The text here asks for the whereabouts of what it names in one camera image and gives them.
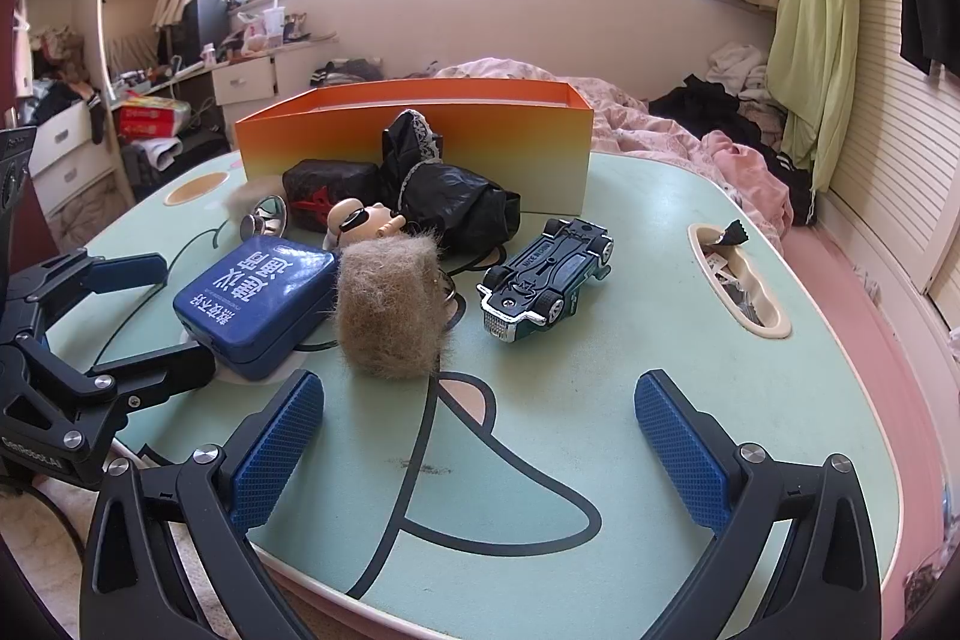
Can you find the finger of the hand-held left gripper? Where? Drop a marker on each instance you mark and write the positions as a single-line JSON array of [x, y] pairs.
[[169, 370], [127, 269]]

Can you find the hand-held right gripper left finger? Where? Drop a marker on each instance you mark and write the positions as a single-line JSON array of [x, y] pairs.
[[274, 452]]

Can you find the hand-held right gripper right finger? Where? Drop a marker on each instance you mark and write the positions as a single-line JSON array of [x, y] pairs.
[[679, 452]]

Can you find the blue tin box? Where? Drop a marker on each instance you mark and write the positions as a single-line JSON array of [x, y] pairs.
[[247, 302]]

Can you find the brown furry pouch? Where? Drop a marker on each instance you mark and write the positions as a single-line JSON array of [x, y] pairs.
[[382, 310]]

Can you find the green toy car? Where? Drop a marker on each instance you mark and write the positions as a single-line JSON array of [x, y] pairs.
[[540, 280]]

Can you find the dark pouch with red star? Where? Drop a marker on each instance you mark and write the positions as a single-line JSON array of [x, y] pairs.
[[330, 179]]

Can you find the black lace trimmed pouch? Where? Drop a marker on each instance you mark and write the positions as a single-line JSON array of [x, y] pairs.
[[450, 197]]

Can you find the orange cardboard box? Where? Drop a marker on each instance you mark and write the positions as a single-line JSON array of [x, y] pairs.
[[510, 160]]

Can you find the green cartoon print desktop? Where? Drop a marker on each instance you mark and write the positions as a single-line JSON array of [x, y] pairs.
[[600, 347]]

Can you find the white drawer unit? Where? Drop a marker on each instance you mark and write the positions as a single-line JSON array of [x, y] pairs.
[[71, 160]]

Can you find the red tissue packet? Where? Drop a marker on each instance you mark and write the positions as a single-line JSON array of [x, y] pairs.
[[150, 119]]

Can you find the crumpled wrappers in table slot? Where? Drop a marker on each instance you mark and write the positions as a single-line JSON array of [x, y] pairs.
[[739, 287]]

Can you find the white drawer nightstand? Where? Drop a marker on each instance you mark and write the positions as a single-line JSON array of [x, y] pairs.
[[244, 81]]

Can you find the black candy wrapper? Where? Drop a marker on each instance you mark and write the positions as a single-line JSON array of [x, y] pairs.
[[729, 233]]

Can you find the black box on side desk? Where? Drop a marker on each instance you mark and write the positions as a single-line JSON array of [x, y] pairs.
[[206, 29]]

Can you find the white cup with straw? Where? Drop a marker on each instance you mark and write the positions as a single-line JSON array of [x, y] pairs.
[[272, 25]]

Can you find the black garment with white stripes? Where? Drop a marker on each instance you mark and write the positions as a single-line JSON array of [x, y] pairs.
[[791, 186]]

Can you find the striped clothes heap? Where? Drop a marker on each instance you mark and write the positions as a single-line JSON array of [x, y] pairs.
[[345, 72]]

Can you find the pink printed quilt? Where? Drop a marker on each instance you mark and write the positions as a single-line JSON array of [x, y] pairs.
[[652, 138]]

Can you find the black clothes pile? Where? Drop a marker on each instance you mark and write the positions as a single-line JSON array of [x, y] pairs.
[[705, 104]]

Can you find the white clothes pile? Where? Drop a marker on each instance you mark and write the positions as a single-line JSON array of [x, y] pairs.
[[739, 66]]

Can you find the light green hanging cloth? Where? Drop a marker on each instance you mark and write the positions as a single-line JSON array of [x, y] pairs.
[[814, 25]]

